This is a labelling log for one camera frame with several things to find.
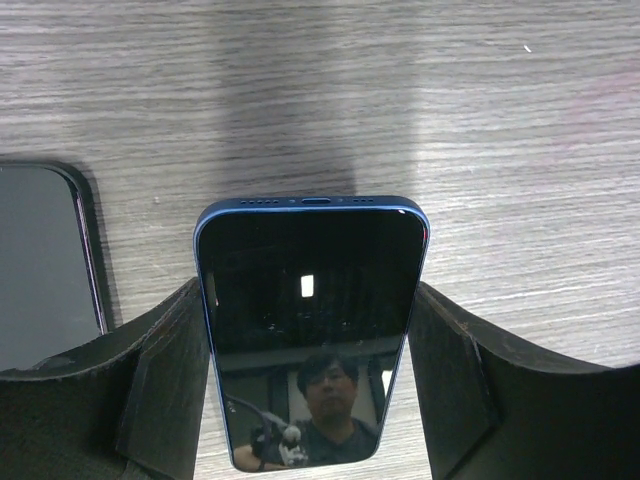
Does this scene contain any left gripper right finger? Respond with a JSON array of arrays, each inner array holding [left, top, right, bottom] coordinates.
[[408, 284, 639, 479]]

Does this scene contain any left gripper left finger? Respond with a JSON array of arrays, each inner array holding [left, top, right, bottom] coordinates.
[[1, 279, 210, 479]]

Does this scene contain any black phone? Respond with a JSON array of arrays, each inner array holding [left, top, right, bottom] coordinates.
[[1, 156, 113, 370]]

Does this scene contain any dark blue phone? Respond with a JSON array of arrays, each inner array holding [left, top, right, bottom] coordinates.
[[193, 195, 430, 473]]

